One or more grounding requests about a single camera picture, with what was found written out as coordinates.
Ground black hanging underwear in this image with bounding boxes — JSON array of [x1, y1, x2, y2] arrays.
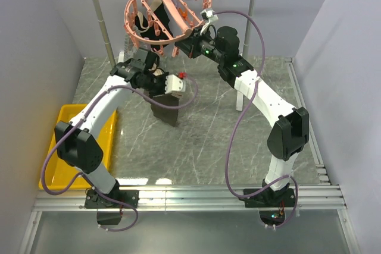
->
[[131, 0, 173, 55]]

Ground aluminium table edge rail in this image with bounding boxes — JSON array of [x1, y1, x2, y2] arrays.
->
[[32, 185, 346, 212]]

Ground grey striped underwear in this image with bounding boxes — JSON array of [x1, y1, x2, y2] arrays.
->
[[123, 26, 150, 61]]

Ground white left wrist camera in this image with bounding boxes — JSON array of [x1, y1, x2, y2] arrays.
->
[[164, 74, 186, 94]]

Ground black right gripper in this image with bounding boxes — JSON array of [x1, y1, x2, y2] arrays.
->
[[176, 26, 225, 65]]

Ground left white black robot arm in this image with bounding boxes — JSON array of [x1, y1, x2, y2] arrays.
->
[[54, 48, 168, 208]]

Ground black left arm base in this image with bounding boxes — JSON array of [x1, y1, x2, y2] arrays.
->
[[84, 188, 139, 232]]

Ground pink round clip hanger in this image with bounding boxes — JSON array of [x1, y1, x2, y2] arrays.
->
[[124, 0, 212, 55]]

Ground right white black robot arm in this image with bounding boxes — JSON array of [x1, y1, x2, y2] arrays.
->
[[175, 26, 310, 206]]

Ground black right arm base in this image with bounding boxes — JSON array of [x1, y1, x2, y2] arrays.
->
[[241, 184, 298, 229]]

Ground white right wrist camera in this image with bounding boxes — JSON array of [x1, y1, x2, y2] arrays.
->
[[200, 8, 218, 35]]

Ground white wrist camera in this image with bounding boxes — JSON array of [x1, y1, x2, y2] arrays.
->
[[200, 8, 218, 35], [164, 74, 186, 94]]

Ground dark grey boxer briefs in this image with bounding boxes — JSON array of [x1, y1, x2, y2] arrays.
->
[[144, 64, 183, 127]]

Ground aluminium right side rail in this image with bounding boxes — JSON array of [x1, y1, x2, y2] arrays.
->
[[285, 58, 331, 185]]

